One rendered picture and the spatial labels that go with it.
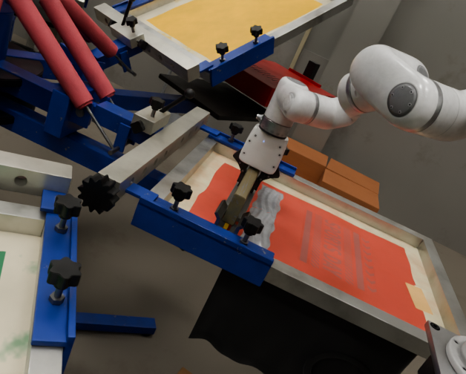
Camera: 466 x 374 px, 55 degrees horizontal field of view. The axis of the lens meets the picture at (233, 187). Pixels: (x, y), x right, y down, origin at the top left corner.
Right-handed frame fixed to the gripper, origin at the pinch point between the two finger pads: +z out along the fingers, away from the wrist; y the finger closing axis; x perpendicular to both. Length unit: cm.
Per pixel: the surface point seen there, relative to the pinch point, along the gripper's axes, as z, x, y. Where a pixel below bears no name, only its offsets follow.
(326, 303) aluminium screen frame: 4.2, -29.7, 25.6
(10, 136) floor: 104, 139, -155
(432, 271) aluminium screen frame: 3, 7, 56
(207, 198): 6.0, -7.4, -7.5
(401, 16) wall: -63, 322, 52
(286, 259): 5.8, -17.9, 15.9
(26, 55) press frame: 0, 13, -76
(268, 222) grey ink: 5.5, -5.4, 9.1
